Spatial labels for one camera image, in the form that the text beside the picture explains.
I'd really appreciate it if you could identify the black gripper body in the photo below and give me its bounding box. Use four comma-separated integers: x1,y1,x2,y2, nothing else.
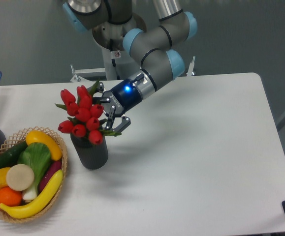
100,79,142,117

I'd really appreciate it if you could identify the red tulip bouquet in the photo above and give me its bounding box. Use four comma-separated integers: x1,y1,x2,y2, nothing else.
56,85,121,145

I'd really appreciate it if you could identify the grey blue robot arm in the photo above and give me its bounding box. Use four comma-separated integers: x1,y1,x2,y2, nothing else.
63,0,197,134

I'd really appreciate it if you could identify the dark grey ribbed vase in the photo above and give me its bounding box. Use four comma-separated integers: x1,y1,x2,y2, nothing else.
70,134,108,170

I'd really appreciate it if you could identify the yellow squash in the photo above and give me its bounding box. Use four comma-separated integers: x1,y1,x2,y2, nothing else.
26,130,62,161

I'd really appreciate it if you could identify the purple eggplant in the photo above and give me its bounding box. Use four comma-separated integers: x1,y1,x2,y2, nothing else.
38,160,62,193

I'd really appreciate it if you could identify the green bok choy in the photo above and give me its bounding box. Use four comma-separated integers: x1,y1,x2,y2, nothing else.
17,143,51,203

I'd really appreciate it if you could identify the yellow banana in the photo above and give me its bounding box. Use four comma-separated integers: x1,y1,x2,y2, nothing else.
0,170,63,219

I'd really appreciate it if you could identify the green cucumber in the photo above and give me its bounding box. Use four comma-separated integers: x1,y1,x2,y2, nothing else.
0,142,28,169

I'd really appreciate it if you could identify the beige round disc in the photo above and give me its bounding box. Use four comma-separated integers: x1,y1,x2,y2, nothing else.
6,164,34,191

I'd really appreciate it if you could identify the orange fruit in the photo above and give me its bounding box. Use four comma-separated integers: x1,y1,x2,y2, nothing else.
0,187,22,207

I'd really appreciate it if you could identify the woven wicker basket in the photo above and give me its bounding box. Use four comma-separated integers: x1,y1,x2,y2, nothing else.
0,127,68,224

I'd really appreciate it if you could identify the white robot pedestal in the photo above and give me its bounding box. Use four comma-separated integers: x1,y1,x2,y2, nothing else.
70,14,197,83

